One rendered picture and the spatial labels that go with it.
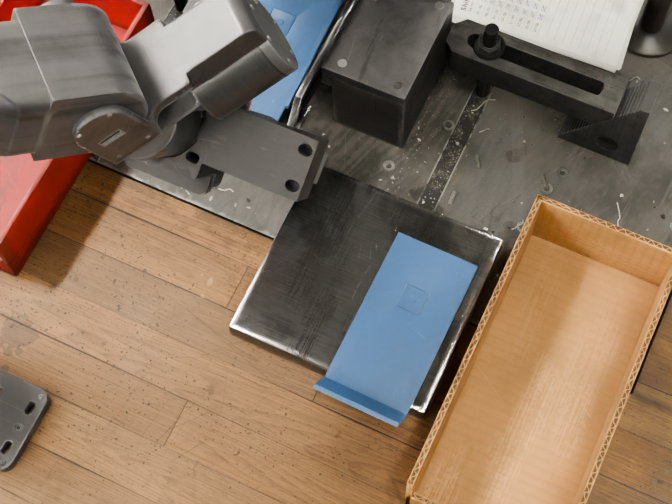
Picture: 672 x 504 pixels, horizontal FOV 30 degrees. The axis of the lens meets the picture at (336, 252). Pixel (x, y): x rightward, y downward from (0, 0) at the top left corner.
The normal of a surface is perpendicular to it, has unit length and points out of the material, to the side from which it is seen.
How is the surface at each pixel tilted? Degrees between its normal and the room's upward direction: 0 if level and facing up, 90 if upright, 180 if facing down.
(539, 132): 0
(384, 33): 0
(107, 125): 90
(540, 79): 0
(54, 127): 90
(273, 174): 31
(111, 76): 35
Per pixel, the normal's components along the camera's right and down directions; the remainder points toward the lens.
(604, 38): -0.03, -0.39
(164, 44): -0.38, -0.20
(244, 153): -0.19, 0.11
